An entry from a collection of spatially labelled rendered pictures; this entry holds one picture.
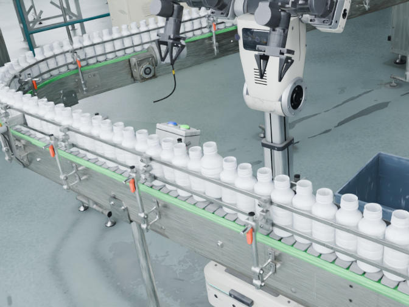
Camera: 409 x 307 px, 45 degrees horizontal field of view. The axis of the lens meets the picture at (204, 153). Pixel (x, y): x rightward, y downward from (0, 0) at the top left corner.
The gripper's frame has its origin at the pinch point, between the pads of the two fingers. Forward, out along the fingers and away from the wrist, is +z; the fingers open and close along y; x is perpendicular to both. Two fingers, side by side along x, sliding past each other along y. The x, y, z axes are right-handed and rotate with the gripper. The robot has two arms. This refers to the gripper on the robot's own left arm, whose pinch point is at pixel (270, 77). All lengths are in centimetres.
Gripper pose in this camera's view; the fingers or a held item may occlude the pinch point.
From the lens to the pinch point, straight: 154.3
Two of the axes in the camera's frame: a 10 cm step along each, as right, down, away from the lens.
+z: -1.5, 9.7, 1.8
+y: 8.2, 2.2, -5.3
